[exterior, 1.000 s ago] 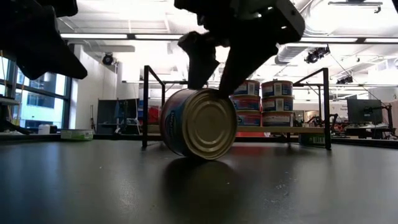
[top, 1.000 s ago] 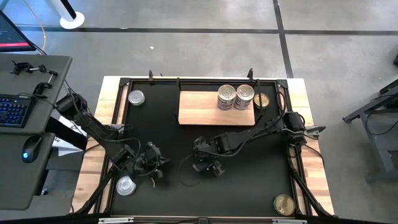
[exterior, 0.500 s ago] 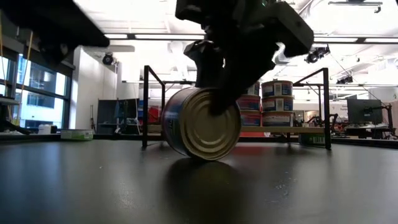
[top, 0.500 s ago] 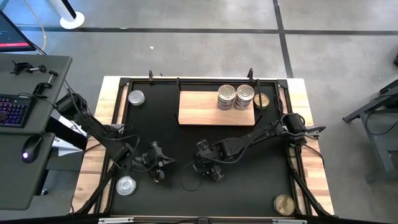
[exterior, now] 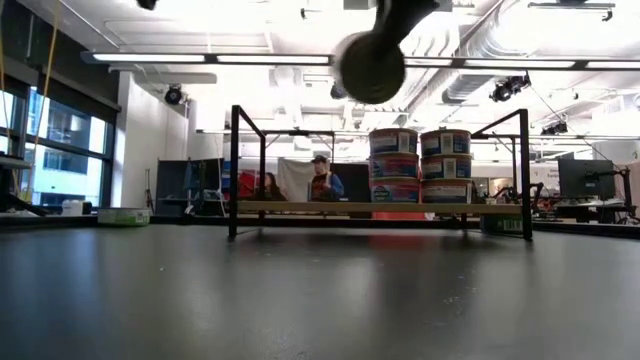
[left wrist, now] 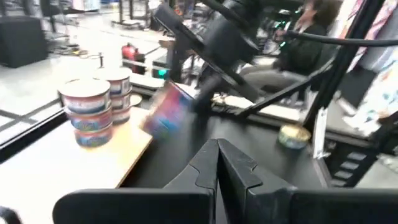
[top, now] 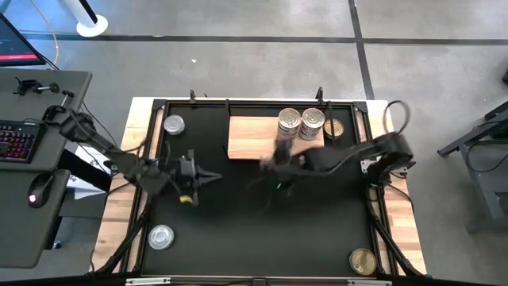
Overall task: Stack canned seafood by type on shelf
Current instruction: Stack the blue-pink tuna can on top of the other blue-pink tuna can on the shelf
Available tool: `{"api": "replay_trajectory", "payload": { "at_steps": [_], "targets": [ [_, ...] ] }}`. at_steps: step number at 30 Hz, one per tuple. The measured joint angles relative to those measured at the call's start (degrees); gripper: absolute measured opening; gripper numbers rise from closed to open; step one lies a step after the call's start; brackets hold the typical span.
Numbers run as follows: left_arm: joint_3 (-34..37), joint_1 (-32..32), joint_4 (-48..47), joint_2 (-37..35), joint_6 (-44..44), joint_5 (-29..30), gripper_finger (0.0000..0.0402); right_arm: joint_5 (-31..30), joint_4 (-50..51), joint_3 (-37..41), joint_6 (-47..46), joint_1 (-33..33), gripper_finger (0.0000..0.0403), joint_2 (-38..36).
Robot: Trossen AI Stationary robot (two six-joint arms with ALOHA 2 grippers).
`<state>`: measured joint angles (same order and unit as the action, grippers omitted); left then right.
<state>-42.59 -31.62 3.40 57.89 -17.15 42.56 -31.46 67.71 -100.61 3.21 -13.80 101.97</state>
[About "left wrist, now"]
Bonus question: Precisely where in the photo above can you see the person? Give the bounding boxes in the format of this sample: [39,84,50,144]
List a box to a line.
[239,0,340,94]

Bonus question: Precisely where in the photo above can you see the colourful printed banner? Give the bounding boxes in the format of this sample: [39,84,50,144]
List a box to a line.
[326,0,398,134]

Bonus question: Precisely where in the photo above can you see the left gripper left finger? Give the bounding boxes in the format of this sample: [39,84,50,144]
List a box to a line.
[52,138,220,224]

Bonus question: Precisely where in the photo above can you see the gold seafood can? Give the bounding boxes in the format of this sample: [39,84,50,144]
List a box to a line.
[277,124,312,150]

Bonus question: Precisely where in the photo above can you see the black table mat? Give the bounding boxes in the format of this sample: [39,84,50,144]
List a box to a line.
[121,111,330,190]

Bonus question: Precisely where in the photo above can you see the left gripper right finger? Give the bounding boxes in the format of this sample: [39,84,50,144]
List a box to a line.
[218,138,398,224]

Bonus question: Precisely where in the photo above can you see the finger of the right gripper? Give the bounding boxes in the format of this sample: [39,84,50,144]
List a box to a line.
[191,74,224,114]

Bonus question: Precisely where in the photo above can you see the red canister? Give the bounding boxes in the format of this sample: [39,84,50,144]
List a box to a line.
[121,42,146,68]

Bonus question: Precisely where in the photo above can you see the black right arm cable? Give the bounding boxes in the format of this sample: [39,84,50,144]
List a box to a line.
[285,30,398,48]

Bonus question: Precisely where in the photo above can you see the black crate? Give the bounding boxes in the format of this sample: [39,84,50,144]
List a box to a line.
[0,15,49,68]

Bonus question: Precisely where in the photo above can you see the wooden shelf black brackets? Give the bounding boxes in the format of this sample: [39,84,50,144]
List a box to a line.
[0,105,154,224]

